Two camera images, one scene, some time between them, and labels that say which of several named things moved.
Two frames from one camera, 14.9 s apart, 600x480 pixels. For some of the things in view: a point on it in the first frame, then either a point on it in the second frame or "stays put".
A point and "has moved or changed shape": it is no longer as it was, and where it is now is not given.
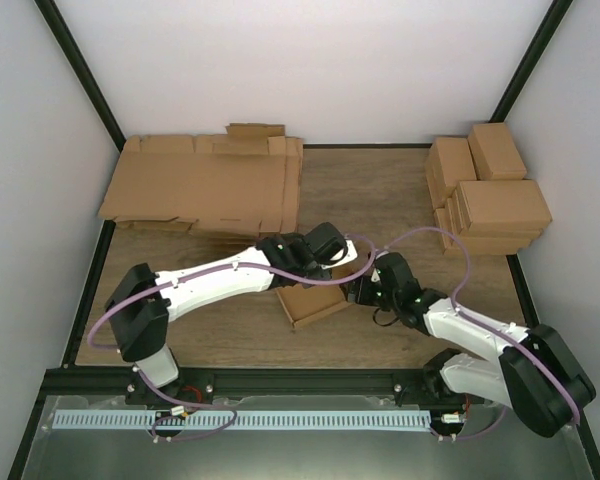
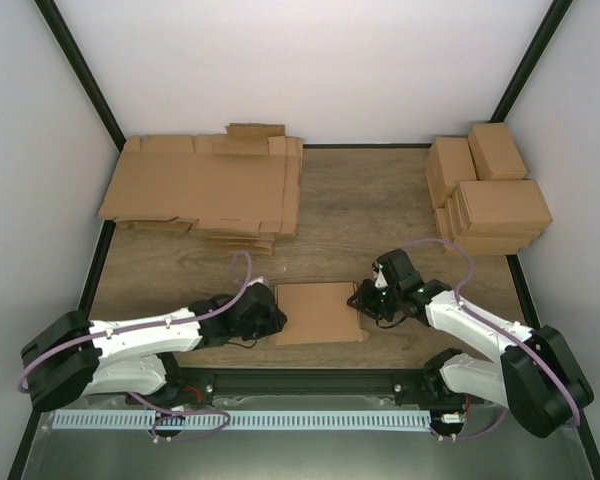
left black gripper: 325,276 → 275,326
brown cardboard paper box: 307,303 has moved or changed shape
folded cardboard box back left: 449,161 stays put
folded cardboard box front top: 502,206 stays put
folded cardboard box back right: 495,152 stays put
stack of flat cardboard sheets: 243,182 stays put
